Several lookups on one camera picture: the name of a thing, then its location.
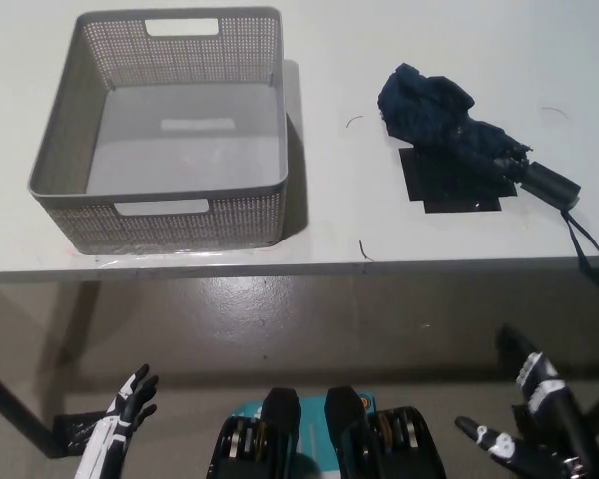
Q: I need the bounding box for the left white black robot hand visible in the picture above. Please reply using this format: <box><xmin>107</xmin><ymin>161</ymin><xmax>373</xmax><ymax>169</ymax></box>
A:
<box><xmin>73</xmin><ymin>363</ymin><xmax>160</xmax><ymax>479</ymax></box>

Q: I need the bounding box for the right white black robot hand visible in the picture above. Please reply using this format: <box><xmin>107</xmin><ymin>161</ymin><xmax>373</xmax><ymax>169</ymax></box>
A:
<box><xmin>453</xmin><ymin>350</ymin><xmax>599</xmax><ymax>479</ymax></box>

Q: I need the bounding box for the navy blue umbrella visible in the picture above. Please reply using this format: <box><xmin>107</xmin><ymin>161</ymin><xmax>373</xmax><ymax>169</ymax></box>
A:
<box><xmin>377</xmin><ymin>62</ymin><xmax>599</xmax><ymax>289</ymax></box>

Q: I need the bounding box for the black tape patch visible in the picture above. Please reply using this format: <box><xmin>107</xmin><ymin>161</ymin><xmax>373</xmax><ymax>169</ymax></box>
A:
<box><xmin>53</xmin><ymin>412</ymin><xmax>112</xmax><ymax>446</ymax></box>
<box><xmin>398</xmin><ymin>147</ymin><xmax>519</xmax><ymax>217</ymax></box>

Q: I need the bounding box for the black metal table leg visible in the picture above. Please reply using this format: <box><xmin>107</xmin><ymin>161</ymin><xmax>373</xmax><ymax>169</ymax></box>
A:
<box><xmin>0</xmin><ymin>356</ymin><xmax>65</xmax><ymax>459</ymax></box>

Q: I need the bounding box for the black ribbed robot body block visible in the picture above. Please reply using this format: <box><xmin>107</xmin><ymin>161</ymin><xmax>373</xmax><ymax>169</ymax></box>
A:
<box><xmin>325</xmin><ymin>385</ymin><xmax>449</xmax><ymax>479</ymax></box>
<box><xmin>207</xmin><ymin>387</ymin><xmax>301</xmax><ymax>479</ymax></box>

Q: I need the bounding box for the teal robot body panel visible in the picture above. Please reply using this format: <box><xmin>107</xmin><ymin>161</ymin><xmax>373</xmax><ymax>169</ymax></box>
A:
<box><xmin>228</xmin><ymin>393</ymin><xmax>381</xmax><ymax>479</ymax></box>

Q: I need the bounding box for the grey perforated plastic basket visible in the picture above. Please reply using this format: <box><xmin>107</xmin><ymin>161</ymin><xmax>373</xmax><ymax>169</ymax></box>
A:
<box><xmin>27</xmin><ymin>5</ymin><xmax>290</xmax><ymax>256</ymax></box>

